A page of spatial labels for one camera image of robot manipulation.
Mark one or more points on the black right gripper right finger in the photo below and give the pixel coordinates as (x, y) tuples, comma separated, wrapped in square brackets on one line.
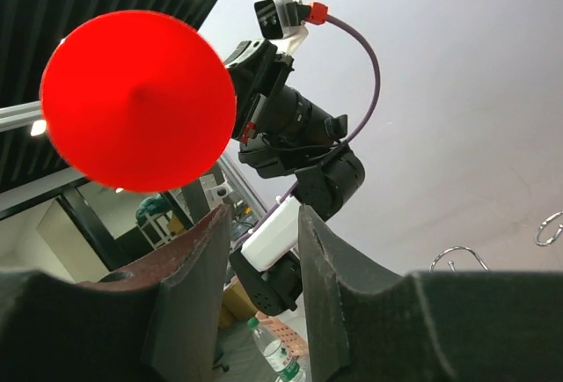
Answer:
[(367, 323)]

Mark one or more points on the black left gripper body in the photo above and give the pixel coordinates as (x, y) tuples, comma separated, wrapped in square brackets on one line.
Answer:
[(258, 70)]

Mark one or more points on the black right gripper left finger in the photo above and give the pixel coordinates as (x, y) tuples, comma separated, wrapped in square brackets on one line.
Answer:
[(155, 319)]

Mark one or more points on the red plastic wine glass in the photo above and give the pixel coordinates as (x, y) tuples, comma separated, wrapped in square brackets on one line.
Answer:
[(138, 100)]

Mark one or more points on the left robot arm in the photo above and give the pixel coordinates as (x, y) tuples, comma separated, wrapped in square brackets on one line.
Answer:
[(281, 133)]

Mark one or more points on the plastic water bottle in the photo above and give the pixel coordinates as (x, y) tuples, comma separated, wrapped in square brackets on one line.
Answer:
[(283, 363)]

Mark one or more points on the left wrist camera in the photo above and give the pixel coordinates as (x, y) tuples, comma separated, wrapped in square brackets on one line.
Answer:
[(279, 22)]

